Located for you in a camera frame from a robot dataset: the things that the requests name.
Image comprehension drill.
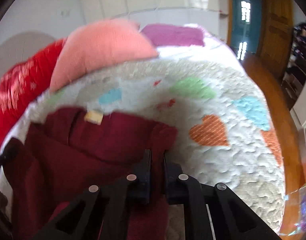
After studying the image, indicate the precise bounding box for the dark red long-sleeve sweater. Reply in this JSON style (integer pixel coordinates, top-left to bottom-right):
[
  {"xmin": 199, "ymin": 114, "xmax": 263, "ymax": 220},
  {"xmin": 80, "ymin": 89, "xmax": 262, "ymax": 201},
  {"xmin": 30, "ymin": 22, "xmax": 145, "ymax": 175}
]
[{"xmin": 3, "ymin": 107, "xmax": 177, "ymax": 239}]

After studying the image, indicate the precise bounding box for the heart patchwork quilt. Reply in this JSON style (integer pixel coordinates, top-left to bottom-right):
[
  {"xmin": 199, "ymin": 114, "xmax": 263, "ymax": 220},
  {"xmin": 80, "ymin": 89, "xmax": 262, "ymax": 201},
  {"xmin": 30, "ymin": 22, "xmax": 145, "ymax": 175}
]
[{"xmin": 0, "ymin": 47, "xmax": 285, "ymax": 239}]

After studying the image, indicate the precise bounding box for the red embroidered duvet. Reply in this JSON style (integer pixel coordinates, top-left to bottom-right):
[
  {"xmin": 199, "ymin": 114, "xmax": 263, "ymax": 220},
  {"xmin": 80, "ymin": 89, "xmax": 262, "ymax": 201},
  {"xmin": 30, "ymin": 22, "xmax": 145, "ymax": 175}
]
[{"xmin": 0, "ymin": 38, "xmax": 66, "ymax": 147}]

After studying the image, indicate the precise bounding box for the pink ribbed pillow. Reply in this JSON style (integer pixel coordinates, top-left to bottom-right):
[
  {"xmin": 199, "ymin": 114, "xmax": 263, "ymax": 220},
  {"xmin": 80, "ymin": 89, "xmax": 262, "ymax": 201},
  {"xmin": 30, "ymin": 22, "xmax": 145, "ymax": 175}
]
[{"xmin": 50, "ymin": 18, "xmax": 158, "ymax": 92}]

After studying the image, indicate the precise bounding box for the cluttered white shelf unit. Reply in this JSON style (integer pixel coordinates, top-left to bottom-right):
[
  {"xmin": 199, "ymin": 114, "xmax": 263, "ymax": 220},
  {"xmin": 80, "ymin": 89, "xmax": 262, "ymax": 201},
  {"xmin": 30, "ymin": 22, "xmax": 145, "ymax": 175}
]
[{"xmin": 281, "ymin": 22, "xmax": 306, "ymax": 109}]

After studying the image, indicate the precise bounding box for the magenta pillow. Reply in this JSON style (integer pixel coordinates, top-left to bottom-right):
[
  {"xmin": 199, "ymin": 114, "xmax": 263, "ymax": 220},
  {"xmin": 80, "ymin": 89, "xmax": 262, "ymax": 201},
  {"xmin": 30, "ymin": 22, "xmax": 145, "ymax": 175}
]
[{"xmin": 141, "ymin": 24, "xmax": 205, "ymax": 47}]

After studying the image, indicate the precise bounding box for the wooden door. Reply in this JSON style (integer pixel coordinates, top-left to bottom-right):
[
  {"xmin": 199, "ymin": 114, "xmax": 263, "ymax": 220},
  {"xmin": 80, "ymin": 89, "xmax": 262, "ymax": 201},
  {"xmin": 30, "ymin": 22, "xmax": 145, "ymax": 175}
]
[{"xmin": 256, "ymin": 0, "xmax": 293, "ymax": 80}]

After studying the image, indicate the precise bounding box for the teal glass door panel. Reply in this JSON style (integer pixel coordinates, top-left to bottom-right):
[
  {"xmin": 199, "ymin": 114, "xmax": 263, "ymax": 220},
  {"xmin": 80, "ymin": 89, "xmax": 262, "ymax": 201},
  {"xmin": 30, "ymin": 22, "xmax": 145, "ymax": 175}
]
[{"xmin": 230, "ymin": 0, "xmax": 262, "ymax": 53}]

